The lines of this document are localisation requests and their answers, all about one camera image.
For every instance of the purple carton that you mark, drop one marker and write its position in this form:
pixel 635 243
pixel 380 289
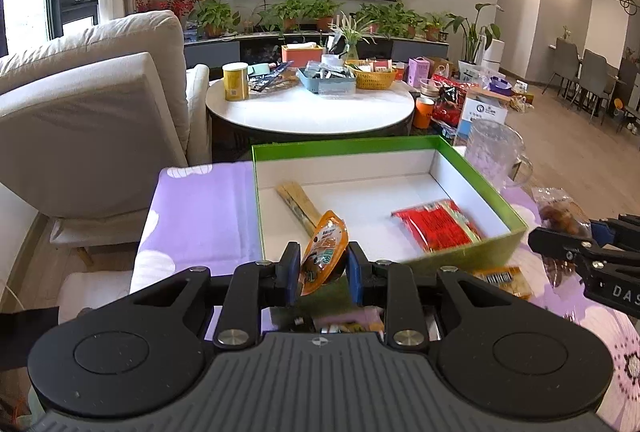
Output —
pixel 419 72

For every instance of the cream sofa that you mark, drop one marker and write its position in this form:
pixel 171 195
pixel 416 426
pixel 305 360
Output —
pixel 85 122

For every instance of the white air purifier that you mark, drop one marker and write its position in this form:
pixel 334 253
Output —
pixel 495 54

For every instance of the red snack bag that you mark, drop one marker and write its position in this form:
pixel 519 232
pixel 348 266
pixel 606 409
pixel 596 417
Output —
pixel 452 102

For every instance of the white and blue carton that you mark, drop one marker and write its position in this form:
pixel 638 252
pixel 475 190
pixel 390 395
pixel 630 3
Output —
pixel 482 114

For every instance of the orange cup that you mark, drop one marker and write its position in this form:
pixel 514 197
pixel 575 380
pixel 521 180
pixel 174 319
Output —
pixel 423 113

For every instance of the clear plastic cup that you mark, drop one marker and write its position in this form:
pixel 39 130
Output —
pixel 430 88

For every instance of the blue-grey plastic basket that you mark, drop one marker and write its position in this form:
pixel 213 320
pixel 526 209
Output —
pixel 327 84

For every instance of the purple bag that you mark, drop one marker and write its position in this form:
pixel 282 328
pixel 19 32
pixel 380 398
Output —
pixel 500 86

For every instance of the orange tissue box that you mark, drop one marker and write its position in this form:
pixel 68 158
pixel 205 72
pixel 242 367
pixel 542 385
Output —
pixel 300 56

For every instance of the red flower bouquet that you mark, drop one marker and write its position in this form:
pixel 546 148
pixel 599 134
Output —
pixel 170 2

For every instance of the yellow canister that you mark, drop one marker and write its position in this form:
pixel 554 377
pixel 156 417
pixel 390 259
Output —
pixel 235 82

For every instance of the tan stick snack packet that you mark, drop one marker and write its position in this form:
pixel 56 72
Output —
pixel 297 204

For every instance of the orange snack packet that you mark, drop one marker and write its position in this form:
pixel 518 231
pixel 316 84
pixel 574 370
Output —
pixel 327 242

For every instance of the spider plant in vase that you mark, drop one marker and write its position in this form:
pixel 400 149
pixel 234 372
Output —
pixel 347 32

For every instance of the grey dining chair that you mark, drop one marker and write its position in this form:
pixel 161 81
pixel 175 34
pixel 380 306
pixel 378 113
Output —
pixel 562 62
pixel 592 77

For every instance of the yellow snack packet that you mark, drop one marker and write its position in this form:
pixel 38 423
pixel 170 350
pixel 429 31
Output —
pixel 505 279

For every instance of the dark television cabinet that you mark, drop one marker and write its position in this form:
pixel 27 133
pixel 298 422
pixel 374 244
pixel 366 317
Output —
pixel 220 52

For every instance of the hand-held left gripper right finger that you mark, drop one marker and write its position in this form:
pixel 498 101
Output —
pixel 356 276

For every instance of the dark snack packets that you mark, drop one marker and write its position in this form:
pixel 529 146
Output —
pixel 270 79

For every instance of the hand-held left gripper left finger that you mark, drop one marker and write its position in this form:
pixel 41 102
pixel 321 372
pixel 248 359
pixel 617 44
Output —
pixel 290 273

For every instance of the red snack packet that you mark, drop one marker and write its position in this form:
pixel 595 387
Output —
pixel 435 224

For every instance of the potted green plant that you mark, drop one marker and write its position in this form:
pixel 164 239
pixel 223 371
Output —
pixel 322 12
pixel 215 17
pixel 282 14
pixel 390 19

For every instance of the tall leafy potted plant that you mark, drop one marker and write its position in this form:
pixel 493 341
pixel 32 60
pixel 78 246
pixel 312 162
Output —
pixel 472 32

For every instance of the yellow wicker basket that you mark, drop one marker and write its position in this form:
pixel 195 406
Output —
pixel 372 79

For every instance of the purple floral tablecloth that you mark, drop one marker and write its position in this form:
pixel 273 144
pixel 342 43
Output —
pixel 200 212

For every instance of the green cardboard box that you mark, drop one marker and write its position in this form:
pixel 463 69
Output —
pixel 360 172

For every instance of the clear bag of brown snacks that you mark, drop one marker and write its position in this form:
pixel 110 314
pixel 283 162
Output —
pixel 560 214

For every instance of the round white coffee table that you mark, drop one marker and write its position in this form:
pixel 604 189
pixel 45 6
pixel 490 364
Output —
pixel 310 112

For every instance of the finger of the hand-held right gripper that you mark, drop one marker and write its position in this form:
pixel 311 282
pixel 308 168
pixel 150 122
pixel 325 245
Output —
pixel 555 242
pixel 622 228

